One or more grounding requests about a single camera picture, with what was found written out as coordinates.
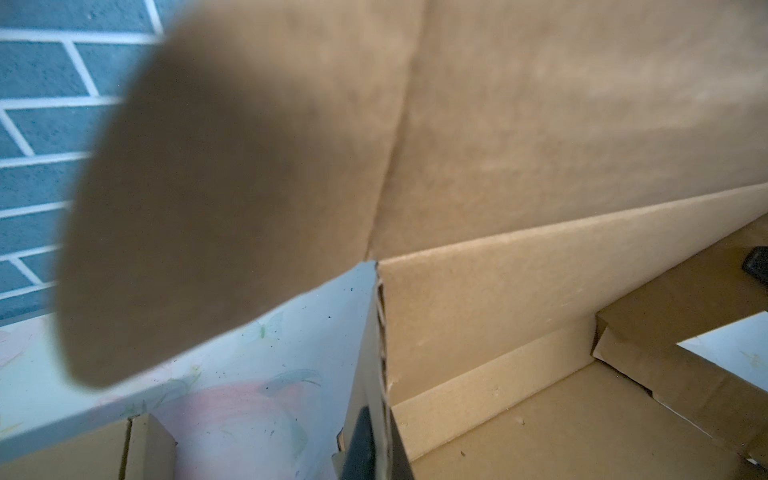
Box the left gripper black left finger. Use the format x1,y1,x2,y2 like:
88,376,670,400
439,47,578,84
339,407,376,480

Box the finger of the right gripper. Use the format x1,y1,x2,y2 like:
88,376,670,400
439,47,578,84
742,246,768,285

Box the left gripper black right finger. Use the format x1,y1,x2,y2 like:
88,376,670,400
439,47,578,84
390,414,414,480

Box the brown cardboard box stack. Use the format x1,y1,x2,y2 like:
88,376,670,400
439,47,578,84
55,1,767,479

